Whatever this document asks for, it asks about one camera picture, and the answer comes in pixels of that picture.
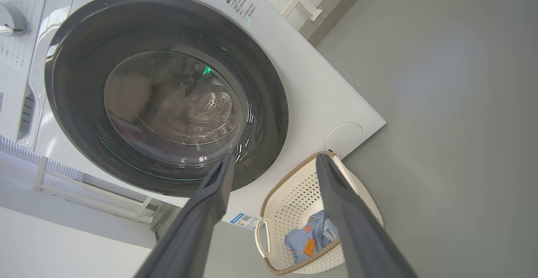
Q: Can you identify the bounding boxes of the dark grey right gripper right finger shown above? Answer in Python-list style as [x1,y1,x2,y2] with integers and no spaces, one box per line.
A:
[315,154,419,278]

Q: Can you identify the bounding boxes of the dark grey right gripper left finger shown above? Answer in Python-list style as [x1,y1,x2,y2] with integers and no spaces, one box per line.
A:
[134,154,236,278]

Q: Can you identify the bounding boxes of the blue garment with orange patches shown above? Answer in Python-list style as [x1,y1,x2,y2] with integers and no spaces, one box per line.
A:
[285,210,339,264]

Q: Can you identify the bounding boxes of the washing machine glass door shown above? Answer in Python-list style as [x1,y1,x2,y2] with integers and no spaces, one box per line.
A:
[44,0,289,197]

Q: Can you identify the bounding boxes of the white front-load washing machine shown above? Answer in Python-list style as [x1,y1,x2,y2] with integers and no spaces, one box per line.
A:
[0,0,386,232]

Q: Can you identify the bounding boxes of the white washing machine control dial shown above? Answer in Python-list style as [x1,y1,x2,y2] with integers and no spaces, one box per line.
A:
[0,3,28,37]

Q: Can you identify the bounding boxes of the blue energy label sticker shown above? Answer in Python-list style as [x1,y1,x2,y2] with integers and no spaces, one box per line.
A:
[230,213,261,231]

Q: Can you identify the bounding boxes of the cream perforated laundry basket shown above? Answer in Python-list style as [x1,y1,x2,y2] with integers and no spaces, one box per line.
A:
[254,151,384,275]

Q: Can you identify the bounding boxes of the round white filter cover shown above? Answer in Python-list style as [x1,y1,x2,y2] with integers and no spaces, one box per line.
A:
[324,122,364,159]

